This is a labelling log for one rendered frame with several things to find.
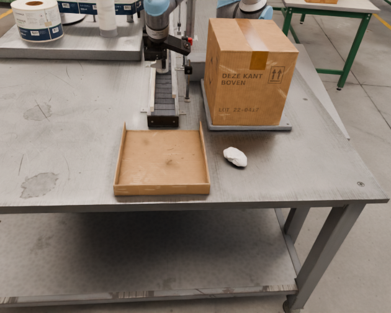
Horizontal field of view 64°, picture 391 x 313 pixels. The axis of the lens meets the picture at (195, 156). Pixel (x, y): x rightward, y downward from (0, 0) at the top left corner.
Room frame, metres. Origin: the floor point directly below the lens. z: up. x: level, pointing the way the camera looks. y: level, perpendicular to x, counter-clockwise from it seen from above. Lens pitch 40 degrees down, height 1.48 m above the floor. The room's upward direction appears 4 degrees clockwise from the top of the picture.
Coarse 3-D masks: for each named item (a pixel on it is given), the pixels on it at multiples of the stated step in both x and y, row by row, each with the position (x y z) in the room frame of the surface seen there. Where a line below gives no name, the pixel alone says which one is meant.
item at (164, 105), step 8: (168, 72) 1.24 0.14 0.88; (160, 80) 1.16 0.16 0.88; (168, 80) 1.16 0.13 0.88; (160, 88) 1.09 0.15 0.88; (168, 88) 1.10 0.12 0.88; (160, 96) 1.03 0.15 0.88; (168, 96) 1.04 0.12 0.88; (160, 104) 0.97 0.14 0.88; (168, 104) 0.98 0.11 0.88; (152, 112) 0.92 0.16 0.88; (160, 112) 0.92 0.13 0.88; (168, 112) 0.93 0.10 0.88
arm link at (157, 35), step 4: (148, 28) 1.02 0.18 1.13; (168, 28) 1.04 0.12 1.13; (148, 32) 1.03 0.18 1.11; (152, 32) 1.01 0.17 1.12; (156, 32) 1.01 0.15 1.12; (160, 32) 1.02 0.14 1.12; (164, 32) 1.02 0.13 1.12; (168, 32) 1.05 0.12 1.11; (152, 36) 1.02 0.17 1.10; (156, 36) 1.01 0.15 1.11; (160, 36) 1.02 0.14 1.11; (164, 36) 1.03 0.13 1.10
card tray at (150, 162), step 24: (120, 144) 0.75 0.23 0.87; (144, 144) 0.80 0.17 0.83; (168, 144) 0.81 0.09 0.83; (192, 144) 0.82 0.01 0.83; (120, 168) 0.68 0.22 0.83; (144, 168) 0.68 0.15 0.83; (168, 168) 0.69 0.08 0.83; (192, 168) 0.70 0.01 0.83; (120, 192) 0.58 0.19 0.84; (144, 192) 0.58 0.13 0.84; (168, 192) 0.59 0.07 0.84; (192, 192) 0.60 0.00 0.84
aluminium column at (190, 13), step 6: (192, 0) 1.77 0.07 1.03; (192, 6) 1.77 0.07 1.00; (186, 12) 1.80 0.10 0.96; (192, 12) 1.77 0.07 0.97; (186, 18) 1.79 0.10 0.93; (192, 18) 1.77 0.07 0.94; (186, 24) 1.76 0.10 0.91; (192, 24) 1.77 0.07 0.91; (186, 30) 1.76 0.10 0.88; (192, 30) 1.77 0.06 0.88; (192, 36) 1.77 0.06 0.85
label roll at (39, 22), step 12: (24, 0) 1.59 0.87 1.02; (36, 0) 1.60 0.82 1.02; (48, 0) 1.62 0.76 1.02; (24, 12) 1.45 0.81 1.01; (36, 12) 1.46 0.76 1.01; (48, 12) 1.50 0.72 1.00; (24, 24) 1.46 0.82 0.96; (36, 24) 1.46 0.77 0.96; (48, 24) 1.49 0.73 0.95; (60, 24) 1.56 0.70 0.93; (24, 36) 1.46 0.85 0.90; (36, 36) 1.45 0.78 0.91; (48, 36) 1.48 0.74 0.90; (60, 36) 1.53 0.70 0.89
